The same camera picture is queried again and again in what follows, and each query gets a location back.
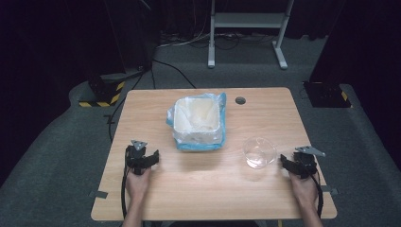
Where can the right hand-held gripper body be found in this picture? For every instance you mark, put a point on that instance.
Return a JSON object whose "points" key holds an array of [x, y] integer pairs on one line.
{"points": [[305, 163]]}

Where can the person's right hand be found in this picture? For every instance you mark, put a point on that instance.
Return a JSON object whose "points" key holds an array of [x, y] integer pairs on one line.
{"points": [[304, 189]]}

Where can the white square trash bin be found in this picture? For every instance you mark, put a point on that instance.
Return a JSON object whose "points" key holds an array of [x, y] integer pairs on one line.
{"points": [[197, 121]]}

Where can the clear plastic cup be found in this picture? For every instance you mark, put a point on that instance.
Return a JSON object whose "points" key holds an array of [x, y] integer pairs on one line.
{"points": [[259, 153]]}

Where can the person's left hand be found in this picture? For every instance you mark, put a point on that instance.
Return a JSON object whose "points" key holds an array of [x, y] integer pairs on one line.
{"points": [[138, 184]]}

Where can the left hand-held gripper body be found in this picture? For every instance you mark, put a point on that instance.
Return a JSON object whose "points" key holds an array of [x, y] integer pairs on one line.
{"points": [[137, 156]]}

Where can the black yellow striped stand base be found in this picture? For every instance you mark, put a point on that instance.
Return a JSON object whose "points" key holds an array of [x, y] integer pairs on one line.
{"points": [[105, 93]]}

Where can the plastic bag of food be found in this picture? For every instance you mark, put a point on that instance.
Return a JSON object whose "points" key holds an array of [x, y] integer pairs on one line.
{"points": [[222, 126]]}

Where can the white metal stand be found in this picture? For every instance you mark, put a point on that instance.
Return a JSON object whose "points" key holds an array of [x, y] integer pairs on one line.
{"points": [[249, 19]]}

